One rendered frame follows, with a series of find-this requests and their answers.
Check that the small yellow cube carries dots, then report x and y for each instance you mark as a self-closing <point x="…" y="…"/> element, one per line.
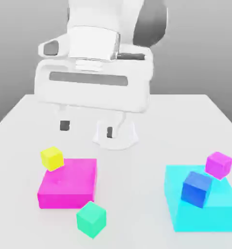
<point x="51" y="158"/>

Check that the small purple cube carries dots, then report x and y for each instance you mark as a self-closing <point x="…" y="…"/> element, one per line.
<point x="218" y="165"/>

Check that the large magenta box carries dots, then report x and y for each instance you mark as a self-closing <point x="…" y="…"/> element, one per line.
<point x="73" y="181"/>

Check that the small blue cube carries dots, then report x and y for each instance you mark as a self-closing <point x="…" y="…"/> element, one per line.
<point x="194" y="191"/>

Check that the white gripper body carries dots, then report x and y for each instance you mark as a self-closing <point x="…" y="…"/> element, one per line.
<point x="88" y="93"/>

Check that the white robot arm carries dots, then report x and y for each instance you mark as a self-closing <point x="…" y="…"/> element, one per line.
<point x="100" y="15"/>

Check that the small green cube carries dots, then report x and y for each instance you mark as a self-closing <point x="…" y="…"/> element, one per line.
<point x="91" y="219"/>

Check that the large cyan box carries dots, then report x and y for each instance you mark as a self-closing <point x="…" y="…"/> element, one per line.
<point x="205" y="217"/>

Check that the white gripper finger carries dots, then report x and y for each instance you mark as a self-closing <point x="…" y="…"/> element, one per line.
<point x="64" y="125"/>
<point x="109" y="132"/>

